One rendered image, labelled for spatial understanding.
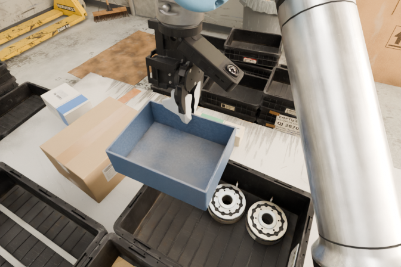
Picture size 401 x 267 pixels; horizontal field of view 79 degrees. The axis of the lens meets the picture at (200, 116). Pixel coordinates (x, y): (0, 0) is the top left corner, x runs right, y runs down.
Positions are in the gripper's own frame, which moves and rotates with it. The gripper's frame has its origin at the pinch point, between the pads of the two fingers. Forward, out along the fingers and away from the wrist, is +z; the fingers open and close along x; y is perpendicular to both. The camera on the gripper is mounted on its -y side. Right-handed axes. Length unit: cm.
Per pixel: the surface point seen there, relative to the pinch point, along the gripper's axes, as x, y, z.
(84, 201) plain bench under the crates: 11, 34, 44
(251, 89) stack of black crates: -114, 10, 65
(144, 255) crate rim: 21.2, -0.7, 21.6
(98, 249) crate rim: 24.4, 8.8, 21.8
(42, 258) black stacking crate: 30, 24, 33
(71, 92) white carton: -22, 71, 32
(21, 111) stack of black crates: -27, 138, 73
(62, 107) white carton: -13, 67, 33
